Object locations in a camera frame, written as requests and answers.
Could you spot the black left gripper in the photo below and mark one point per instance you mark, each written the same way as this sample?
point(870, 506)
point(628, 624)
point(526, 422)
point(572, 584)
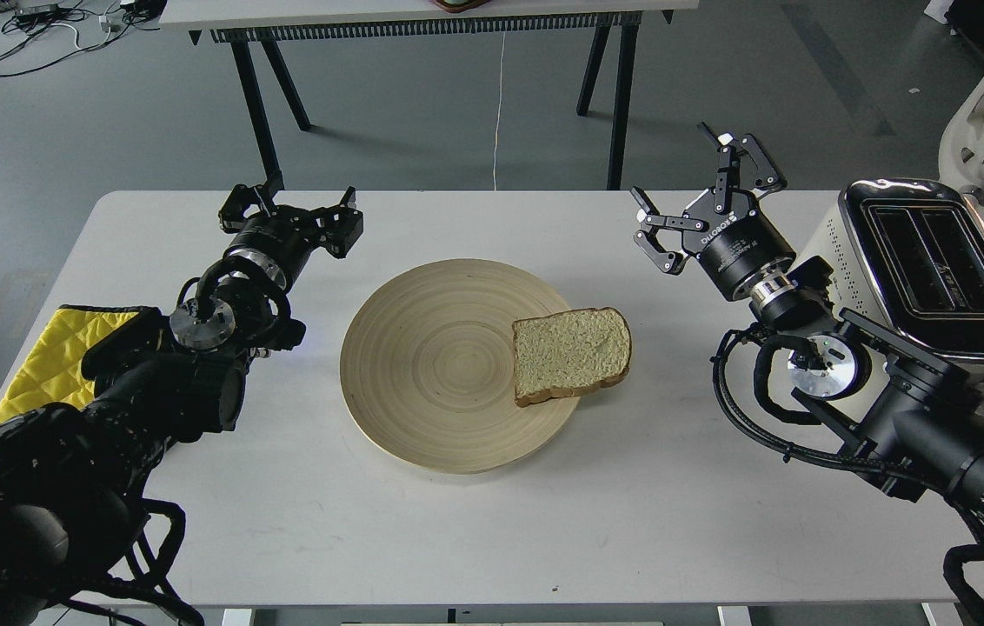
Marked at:
point(280, 238)

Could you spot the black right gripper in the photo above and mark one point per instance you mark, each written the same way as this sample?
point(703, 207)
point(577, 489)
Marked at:
point(737, 240)

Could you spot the slice of bread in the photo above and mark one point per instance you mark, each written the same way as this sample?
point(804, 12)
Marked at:
point(570, 354)

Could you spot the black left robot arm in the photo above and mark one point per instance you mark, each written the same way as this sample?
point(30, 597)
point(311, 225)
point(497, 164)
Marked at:
point(73, 516)

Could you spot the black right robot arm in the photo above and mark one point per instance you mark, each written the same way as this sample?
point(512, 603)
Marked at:
point(870, 361)

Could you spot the white chrome toaster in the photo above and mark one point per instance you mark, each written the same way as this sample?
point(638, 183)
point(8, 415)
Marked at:
point(909, 254)

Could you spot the background table with black legs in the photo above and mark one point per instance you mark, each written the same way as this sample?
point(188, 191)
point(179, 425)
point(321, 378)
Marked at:
point(238, 24)

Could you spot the round wooden plate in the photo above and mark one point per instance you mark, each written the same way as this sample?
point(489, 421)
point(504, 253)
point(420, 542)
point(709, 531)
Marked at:
point(427, 366)

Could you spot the brown object on background table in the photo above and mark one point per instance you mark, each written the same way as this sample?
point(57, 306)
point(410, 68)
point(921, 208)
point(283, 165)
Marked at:
point(458, 6)

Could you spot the yellow quilted cloth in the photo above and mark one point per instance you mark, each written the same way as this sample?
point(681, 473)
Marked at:
point(52, 370)

